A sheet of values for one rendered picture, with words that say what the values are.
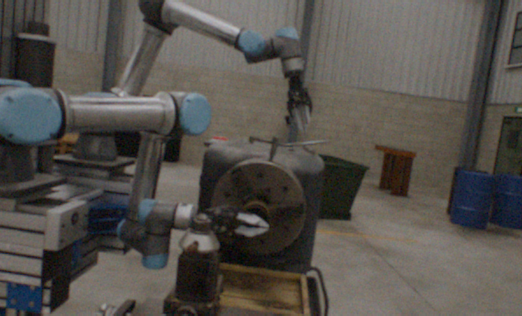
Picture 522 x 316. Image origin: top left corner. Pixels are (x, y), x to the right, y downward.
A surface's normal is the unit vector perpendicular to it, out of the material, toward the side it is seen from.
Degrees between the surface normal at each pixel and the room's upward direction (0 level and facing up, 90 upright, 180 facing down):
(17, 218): 90
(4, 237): 90
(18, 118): 91
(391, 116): 90
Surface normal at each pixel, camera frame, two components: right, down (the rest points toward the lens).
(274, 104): 0.07, 0.12
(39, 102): 0.61, 0.18
